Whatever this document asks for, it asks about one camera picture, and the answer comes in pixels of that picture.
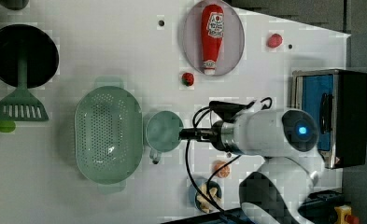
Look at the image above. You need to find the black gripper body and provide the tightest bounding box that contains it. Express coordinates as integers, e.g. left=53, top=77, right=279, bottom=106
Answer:
left=179, top=121, right=224, bottom=151

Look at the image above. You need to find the teal green mug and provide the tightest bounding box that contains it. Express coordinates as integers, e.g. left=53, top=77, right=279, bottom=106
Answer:
left=145, top=111, right=183, bottom=164

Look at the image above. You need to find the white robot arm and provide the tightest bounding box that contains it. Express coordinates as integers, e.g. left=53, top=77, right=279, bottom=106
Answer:
left=179, top=108, right=325, bottom=224

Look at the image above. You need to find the orange slice toy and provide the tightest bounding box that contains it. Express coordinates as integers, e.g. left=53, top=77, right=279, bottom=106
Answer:
left=214, top=161, right=231, bottom=178

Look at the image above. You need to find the blue bowl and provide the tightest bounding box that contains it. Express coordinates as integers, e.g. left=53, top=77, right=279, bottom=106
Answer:
left=189, top=177, right=222, bottom=214

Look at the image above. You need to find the small red strawberry toy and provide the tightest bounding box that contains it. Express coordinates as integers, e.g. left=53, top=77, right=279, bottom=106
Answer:
left=182, top=73, right=194, bottom=87

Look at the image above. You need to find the peeled banana toy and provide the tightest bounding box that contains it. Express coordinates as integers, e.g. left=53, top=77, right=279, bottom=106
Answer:
left=194, top=183, right=221, bottom=214

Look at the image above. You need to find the grey round plate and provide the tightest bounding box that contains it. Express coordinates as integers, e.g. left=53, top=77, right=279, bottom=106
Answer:
left=181, top=0, right=245, bottom=76

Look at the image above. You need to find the green perforated colander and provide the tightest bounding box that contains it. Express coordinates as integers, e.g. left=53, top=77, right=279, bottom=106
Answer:
left=74, top=77, right=143, bottom=194

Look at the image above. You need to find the red ketchup bottle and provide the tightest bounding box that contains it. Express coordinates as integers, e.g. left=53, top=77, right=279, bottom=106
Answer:
left=201, top=4, right=224, bottom=76

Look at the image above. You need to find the large red strawberry toy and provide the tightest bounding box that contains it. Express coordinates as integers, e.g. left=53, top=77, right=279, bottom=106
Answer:
left=267, top=34, right=283, bottom=49

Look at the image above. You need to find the silver black toaster oven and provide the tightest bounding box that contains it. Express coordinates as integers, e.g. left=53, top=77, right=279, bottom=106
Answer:
left=290, top=69, right=367, bottom=169

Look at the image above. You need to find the yellow red emergency button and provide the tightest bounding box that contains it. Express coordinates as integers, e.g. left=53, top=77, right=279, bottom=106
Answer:
left=334, top=205, right=360, bottom=224

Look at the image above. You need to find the green slotted spatula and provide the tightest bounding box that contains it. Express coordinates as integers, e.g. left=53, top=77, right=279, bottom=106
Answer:
left=0, top=51, right=49, bottom=121

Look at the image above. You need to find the black round pot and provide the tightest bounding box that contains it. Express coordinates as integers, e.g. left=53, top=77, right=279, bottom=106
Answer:
left=0, top=24, right=60, bottom=89

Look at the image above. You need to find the lime green round object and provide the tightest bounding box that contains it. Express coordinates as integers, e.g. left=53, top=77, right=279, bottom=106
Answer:
left=0, top=119, right=16, bottom=133

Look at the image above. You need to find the dark cylinder cup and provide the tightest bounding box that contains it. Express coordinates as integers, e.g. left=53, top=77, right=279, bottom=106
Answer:
left=0, top=0, right=30, bottom=10

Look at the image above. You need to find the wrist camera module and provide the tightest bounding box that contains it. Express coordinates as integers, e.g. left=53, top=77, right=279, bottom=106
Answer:
left=209, top=101, right=254, bottom=122

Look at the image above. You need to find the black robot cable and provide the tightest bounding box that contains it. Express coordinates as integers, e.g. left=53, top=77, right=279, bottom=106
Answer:
left=184, top=96, right=274, bottom=223

